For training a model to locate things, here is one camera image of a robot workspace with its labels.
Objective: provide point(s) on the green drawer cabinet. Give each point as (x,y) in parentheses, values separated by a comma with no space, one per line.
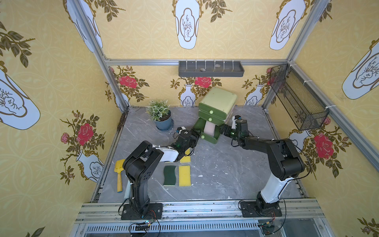
(220,99)

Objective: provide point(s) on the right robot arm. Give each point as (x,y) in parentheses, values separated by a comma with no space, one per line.
(285,165)

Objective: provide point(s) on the pink foam sponge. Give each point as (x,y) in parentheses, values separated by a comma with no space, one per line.
(209,128)

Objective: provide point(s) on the grey wall shelf tray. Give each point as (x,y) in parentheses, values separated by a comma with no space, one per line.
(210,68)

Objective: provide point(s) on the green bottom drawer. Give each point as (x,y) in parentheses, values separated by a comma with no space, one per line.
(199,126)

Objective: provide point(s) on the potted green plant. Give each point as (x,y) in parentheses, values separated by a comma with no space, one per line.
(160,113)

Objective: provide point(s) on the yellow foam sponge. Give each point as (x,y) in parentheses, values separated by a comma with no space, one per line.
(186,157)
(184,176)

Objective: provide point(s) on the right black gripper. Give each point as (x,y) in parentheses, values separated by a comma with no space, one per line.
(226,130)

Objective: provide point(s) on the light blue toy rake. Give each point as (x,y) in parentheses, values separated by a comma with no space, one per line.
(127,190)

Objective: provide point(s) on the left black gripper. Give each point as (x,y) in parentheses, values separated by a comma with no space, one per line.
(193,135)

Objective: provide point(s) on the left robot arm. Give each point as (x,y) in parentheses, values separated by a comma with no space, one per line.
(142,162)

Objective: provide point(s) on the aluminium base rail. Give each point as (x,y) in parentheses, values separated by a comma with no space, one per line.
(295,217)

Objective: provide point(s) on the black wire mesh basket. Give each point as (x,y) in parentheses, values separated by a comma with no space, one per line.
(302,104)

